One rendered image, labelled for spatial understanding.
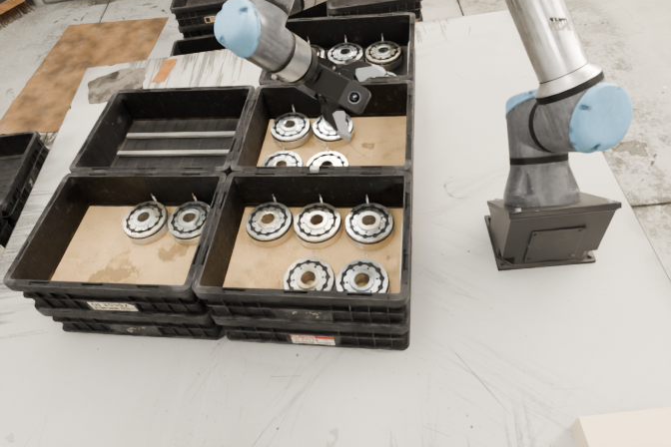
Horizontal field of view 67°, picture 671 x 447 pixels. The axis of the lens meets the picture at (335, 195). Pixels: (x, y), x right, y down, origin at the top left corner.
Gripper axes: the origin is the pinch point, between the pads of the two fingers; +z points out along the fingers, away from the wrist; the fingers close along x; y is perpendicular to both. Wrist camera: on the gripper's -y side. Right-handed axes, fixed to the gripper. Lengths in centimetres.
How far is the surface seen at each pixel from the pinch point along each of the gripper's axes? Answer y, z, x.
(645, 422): -62, 28, 26
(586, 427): -56, 23, 31
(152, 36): 265, 82, 10
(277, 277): 0.5, -0.4, 39.2
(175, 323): 13, -9, 59
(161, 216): 31, -11, 43
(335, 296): -17.5, -5.1, 32.5
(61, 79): 271, 45, 59
